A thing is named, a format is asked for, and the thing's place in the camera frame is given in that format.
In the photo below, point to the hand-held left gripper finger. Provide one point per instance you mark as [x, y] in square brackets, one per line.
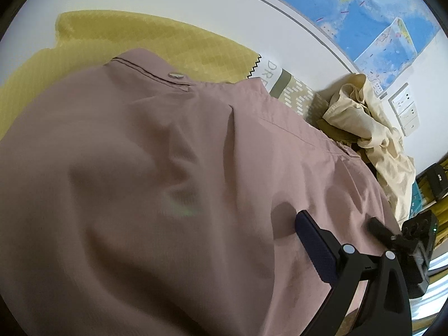
[316, 248]

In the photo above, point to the blue plastic basket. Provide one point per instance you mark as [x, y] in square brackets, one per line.
[417, 199]

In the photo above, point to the black handbag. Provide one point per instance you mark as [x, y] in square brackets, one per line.
[439, 181]

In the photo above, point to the white wall switch panel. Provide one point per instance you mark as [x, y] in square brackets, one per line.
[407, 112]
[412, 126]
[399, 95]

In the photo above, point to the cream garment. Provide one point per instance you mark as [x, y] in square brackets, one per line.
[381, 140]

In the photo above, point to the mustard hanging coat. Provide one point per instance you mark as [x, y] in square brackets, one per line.
[425, 185]

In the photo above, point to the printed white cloth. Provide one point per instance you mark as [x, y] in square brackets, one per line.
[280, 78]

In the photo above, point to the pink zip jacket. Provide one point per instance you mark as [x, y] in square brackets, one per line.
[157, 199]

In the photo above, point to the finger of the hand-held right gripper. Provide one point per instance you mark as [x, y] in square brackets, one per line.
[383, 230]

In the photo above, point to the colourful wall map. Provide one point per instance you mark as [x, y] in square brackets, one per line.
[367, 17]

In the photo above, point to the yellow quilted blanket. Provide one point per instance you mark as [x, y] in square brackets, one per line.
[140, 42]

